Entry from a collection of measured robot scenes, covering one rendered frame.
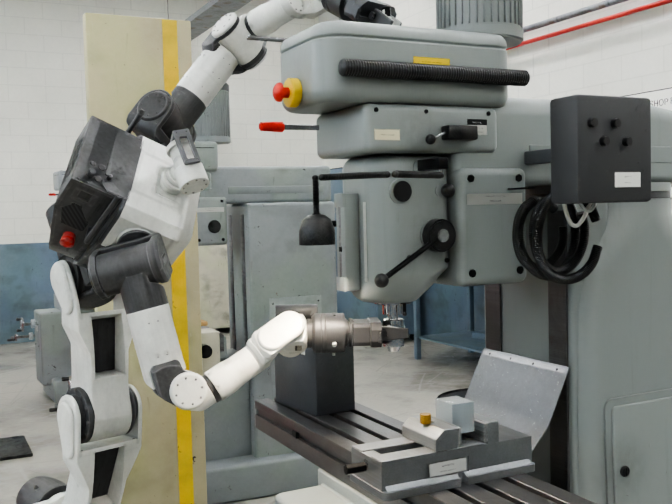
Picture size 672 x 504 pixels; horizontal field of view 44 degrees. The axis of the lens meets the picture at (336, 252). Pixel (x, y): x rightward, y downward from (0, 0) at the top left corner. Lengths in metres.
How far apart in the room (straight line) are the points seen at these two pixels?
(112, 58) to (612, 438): 2.34
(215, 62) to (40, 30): 8.86
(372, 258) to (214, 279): 8.55
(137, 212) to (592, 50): 6.02
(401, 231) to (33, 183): 9.11
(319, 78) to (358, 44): 0.10
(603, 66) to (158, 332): 6.02
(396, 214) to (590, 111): 0.43
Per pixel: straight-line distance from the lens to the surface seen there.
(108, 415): 2.17
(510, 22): 1.94
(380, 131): 1.69
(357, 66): 1.63
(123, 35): 3.45
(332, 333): 1.79
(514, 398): 2.05
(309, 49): 1.70
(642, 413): 2.07
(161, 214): 1.83
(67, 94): 10.81
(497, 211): 1.84
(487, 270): 1.83
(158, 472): 3.56
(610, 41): 7.34
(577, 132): 1.66
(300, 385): 2.20
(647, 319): 2.07
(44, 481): 2.59
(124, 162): 1.88
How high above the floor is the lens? 1.52
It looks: 3 degrees down
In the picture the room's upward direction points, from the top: 2 degrees counter-clockwise
